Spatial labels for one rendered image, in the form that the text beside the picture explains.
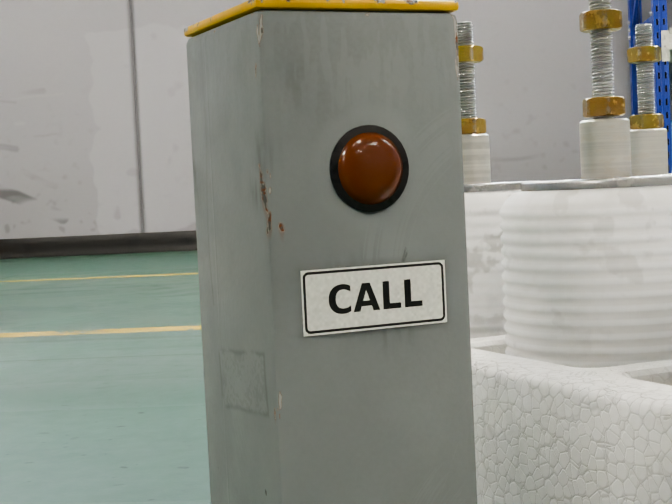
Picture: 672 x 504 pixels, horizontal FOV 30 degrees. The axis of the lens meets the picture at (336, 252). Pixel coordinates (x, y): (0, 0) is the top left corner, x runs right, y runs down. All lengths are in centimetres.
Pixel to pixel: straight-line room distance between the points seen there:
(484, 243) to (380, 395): 24
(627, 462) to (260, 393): 14
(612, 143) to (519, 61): 504
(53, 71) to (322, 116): 547
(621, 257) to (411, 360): 15
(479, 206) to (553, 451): 18
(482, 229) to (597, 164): 9
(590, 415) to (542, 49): 517
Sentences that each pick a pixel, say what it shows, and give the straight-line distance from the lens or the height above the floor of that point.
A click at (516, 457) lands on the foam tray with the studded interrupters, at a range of 51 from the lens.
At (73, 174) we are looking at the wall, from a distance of 580.
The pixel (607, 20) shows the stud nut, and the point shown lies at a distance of 57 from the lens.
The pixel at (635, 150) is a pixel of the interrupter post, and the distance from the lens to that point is 73.
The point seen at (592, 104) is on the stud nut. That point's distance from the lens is 57.
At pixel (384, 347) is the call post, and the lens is 39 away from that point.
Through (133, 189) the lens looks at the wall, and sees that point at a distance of 573.
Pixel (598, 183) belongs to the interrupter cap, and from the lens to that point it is 54.
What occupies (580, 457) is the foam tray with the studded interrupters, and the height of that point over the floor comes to 15.
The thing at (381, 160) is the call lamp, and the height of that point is 26.
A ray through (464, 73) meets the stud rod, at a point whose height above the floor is 31.
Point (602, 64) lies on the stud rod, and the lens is 57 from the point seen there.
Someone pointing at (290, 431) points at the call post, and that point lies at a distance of 38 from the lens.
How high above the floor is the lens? 26
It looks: 3 degrees down
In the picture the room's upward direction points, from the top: 3 degrees counter-clockwise
